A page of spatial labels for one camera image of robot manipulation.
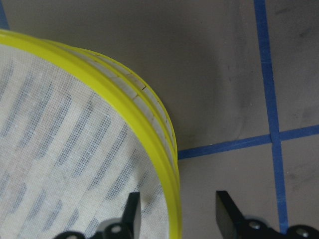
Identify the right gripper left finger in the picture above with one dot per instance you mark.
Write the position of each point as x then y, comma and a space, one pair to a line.
128, 226

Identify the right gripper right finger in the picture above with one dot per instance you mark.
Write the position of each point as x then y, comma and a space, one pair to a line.
233, 225

